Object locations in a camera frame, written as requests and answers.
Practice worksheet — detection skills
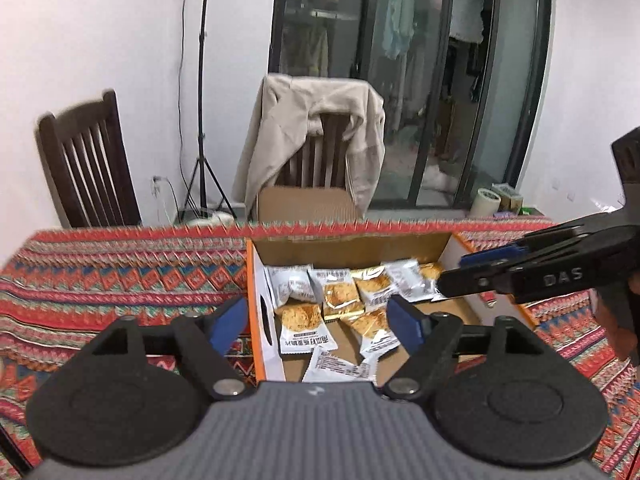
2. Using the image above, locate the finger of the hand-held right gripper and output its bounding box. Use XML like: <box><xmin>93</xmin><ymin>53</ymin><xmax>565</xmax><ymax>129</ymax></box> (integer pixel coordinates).
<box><xmin>437</xmin><ymin>260</ymin><xmax>526</xmax><ymax>301</ymax></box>
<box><xmin>459</xmin><ymin>225</ymin><xmax>593</xmax><ymax>268</ymax></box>

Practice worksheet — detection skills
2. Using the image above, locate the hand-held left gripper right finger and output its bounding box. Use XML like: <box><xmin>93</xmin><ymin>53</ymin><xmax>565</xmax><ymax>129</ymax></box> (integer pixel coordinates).
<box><xmin>382</xmin><ymin>294</ymin><xmax>548</xmax><ymax>403</ymax></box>

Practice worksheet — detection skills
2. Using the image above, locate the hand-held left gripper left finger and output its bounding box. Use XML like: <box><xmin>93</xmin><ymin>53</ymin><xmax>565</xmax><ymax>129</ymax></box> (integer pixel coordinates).
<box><xmin>92</xmin><ymin>296</ymin><xmax>251</xmax><ymax>401</ymax></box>

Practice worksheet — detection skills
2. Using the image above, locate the orange cardboard box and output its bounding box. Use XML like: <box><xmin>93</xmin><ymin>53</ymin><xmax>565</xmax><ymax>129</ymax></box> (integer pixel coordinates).
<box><xmin>245</xmin><ymin>232</ymin><xmax>541</xmax><ymax>383</ymax></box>

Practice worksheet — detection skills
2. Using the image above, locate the pile of cracker packets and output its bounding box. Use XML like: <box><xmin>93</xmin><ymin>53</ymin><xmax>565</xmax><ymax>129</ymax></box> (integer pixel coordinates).
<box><xmin>265</xmin><ymin>259</ymin><xmax>446</xmax><ymax>385</ymax></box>

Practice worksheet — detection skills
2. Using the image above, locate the person's right hand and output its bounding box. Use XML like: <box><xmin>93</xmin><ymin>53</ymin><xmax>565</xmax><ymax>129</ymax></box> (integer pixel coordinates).
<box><xmin>594</xmin><ymin>270</ymin><xmax>640</xmax><ymax>363</ymax></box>

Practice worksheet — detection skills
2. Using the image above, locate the white tape roll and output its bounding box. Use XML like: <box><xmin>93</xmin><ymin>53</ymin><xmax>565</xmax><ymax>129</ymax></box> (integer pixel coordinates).
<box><xmin>469</xmin><ymin>187</ymin><xmax>501</xmax><ymax>217</ymax></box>

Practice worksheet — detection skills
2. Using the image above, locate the small clear storage box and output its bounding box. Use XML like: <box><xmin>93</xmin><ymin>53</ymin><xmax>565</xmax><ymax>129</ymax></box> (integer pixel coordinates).
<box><xmin>492</xmin><ymin>183</ymin><xmax>523</xmax><ymax>211</ymax></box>

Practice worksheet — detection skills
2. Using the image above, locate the white fluffy item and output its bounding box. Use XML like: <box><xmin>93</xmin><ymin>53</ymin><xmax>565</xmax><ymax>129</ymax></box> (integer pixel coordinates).
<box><xmin>425</xmin><ymin>167</ymin><xmax>458</xmax><ymax>193</ymax></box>

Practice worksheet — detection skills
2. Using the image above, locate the patterned red tablecloth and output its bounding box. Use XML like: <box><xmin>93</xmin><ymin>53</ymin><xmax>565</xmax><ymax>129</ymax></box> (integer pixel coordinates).
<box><xmin>0</xmin><ymin>217</ymin><xmax>640</xmax><ymax>480</ymax></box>

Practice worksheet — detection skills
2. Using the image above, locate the plain cardboard box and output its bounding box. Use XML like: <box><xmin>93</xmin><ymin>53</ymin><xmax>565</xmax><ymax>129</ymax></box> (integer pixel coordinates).
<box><xmin>256</xmin><ymin>185</ymin><xmax>365</xmax><ymax>223</ymax></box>

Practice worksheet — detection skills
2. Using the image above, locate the sliding glass door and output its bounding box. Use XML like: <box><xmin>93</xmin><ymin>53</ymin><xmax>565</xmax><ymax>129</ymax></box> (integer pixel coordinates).
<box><xmin>267</xmin><ymin>0</ymin><xmax>556</xmax><ymax>211</ymax></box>

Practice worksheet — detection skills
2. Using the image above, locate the wooden chair with jacket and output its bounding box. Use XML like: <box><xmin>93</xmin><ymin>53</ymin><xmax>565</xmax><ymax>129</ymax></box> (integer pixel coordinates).
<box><xmin>275</xmin><ymin>112</ymin><xmax>351</xmax><ymax>191</ymax></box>

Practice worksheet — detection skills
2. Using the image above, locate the chair with beige jacket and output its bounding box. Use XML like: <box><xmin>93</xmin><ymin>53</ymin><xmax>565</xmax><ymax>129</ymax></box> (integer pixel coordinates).
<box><xmin>234</xmin><ymin>74</ymin><xmax>387</xmax><ymax>221</ymax></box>

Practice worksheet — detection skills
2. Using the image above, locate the light blue hanging garment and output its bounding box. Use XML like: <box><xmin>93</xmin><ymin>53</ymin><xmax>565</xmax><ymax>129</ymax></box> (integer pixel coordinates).
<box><xmin>382</xmin><ymin>0</ymin><xmax>416</xmax><ymax>58</ymax></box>

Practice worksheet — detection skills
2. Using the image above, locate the dark wooden chair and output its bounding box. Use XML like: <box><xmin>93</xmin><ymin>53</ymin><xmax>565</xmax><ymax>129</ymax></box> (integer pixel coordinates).
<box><xmin>37</xmin><ymin>89</ymin><xmax>143</xmax><ymax>229</ymax></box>

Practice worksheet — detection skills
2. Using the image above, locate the studio light on stand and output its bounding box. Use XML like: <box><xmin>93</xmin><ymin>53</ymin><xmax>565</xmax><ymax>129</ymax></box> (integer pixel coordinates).
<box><xmin>177</xmin><ymin>0</ymin><xmax>238</xmax><ymax>223</ymax></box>

